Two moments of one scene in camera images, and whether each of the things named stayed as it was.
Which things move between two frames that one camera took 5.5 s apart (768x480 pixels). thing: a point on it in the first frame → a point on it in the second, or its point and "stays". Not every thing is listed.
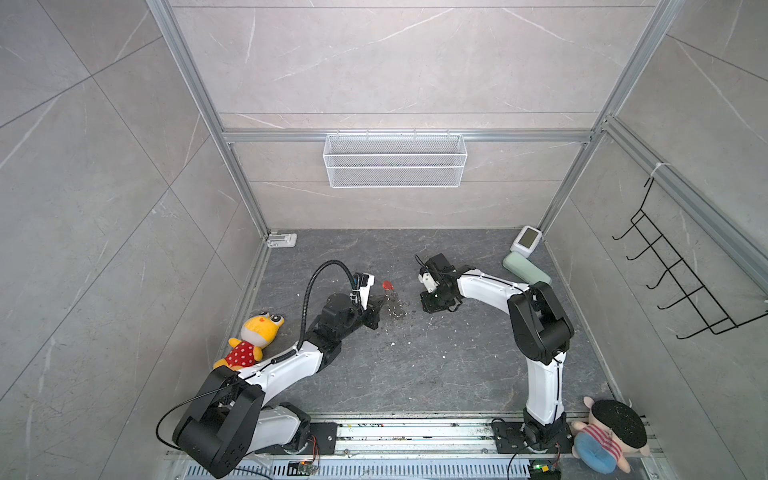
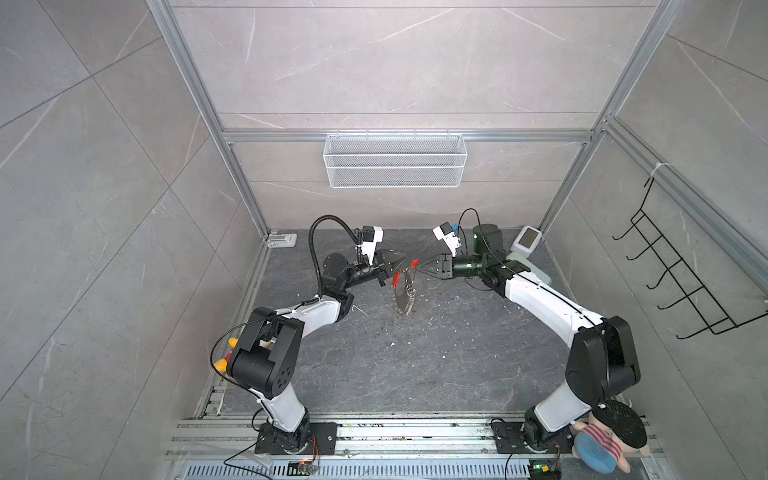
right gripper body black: x=436 y=300 → x=448 y=266
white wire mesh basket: x=408 y=160 stays
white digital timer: x=525 y=240 stays
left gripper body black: x=369 y=315 → x=381 y=273
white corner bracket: x=282 y=240 stays
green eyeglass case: x=524 y=268 stays
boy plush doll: x=613 y=433 stays
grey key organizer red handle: x=392 y=300 → x=403 y=283
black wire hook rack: x=715 y=319 stays
